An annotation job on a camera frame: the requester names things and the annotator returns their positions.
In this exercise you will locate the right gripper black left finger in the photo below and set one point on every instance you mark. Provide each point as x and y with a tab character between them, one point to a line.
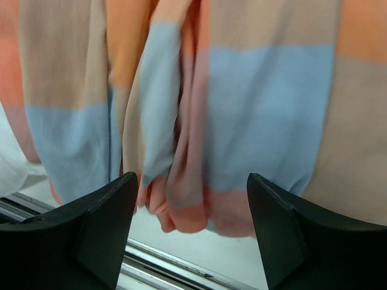
79	245

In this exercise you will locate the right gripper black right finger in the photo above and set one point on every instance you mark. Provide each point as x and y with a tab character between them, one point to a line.
306	246

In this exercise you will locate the checkered orange blue pillowcase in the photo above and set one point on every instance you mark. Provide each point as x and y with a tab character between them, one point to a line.
193	96

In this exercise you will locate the aluminium front rail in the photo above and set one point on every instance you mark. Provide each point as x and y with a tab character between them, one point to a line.
154	260

